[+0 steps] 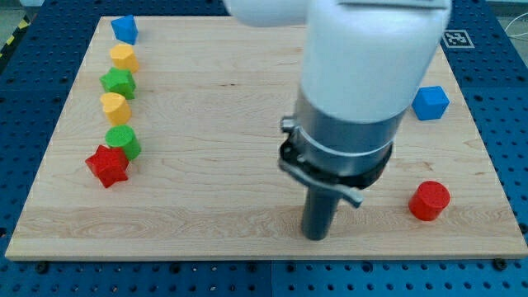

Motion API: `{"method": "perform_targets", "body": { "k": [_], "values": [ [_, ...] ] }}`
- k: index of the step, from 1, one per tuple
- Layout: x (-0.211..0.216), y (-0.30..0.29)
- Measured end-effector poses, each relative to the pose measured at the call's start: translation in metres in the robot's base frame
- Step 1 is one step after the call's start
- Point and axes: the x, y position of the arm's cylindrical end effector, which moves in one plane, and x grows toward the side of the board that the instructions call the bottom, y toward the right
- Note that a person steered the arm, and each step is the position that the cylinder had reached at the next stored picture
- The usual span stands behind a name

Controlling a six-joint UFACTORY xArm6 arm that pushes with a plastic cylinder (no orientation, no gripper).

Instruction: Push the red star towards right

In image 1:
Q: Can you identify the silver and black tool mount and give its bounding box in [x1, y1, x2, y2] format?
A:
[278, 90, 404, 208]

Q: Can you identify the red star block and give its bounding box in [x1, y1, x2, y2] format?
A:
[85, 145, 129, 188]

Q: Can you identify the green cylinder block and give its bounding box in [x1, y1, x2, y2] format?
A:
[105, 125, 142, 160]

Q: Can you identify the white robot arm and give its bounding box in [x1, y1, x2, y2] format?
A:
[224, 0, 451, 240]

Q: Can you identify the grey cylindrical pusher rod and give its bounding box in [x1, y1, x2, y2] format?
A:
[301, 187, 342, 241]

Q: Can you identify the wooden board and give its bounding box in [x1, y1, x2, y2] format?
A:
[6, 16, 527, 262]

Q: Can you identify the yellow hexagon block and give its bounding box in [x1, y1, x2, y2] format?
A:
[110, 44, 139, 73]

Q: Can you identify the white cable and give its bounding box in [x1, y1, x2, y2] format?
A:
[503, 12, 528, 43]

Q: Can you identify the yellow rounded block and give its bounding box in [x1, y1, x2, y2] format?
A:
[100, 92, 132, 126]

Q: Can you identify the fiducial marker tag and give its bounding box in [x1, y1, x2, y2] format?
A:
[442, 30, 474, 49]

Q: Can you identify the red cylinder block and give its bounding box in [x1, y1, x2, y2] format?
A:
[408, 181, 450, 221]

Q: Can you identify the green star block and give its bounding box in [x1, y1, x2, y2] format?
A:
[99, 67, 136, 100]

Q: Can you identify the blue cube block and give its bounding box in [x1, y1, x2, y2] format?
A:
[412, 86, 450, 120]

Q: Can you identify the blue pentagon block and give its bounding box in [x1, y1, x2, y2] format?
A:
[111, 15, 139, 45]

